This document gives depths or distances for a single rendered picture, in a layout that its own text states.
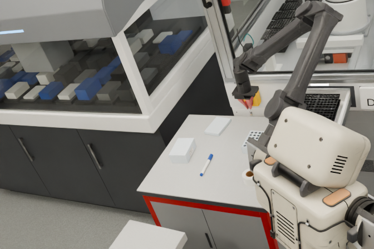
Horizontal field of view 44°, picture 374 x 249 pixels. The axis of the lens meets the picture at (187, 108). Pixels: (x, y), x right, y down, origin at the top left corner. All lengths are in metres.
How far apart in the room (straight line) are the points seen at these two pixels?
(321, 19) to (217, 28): 0.73
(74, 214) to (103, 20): 1.74
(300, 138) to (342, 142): 0.11
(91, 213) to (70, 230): 0.18
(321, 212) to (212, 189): 0.90
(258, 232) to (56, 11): 1.34
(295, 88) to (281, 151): 0.30
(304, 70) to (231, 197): 0.70
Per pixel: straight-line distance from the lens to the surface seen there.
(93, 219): 3.34
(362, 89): 2.12
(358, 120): 2.24
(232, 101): 2.37
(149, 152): 2.62
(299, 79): 1.47
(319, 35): 1.53
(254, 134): 2.17
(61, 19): 2.27
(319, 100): 2.12
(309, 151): 1.17
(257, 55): 1.83
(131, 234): 1.97
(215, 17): 2.14
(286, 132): 1.22
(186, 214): 2.14
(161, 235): 1.91
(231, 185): 2.00
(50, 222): 3.53
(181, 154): 2.16
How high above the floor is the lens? 2.09
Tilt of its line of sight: 31 degrees down
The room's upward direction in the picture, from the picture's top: 19 degrees counter-clockwise
